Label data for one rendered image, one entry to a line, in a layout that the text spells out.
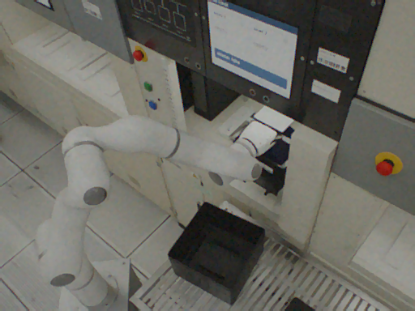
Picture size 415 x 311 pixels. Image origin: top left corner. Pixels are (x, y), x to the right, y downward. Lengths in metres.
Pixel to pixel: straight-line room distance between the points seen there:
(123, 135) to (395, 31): 0.63
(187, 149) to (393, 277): 0.89
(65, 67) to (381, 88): 1.91
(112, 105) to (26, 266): 1.24
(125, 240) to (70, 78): 1.06
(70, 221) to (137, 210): 1.60
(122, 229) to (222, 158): 1.65
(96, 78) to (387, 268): 1.78
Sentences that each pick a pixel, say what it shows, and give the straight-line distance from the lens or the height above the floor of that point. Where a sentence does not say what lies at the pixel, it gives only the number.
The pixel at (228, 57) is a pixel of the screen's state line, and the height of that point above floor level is 1.51.
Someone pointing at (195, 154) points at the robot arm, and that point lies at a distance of 1.06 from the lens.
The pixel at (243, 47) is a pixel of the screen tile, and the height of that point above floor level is 1.57.
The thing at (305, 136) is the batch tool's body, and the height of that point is 1.40.
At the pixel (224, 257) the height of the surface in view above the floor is 0.77.
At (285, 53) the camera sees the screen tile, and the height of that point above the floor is 1.60.
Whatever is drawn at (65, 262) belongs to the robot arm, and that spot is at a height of 1.19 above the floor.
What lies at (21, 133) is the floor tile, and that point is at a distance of 3.59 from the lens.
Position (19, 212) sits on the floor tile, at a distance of 3.04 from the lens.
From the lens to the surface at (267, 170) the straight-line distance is 1.38.
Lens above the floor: 2.20
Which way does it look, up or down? 55 degrees down
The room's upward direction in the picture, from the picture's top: 7 degrees counter-clockwise
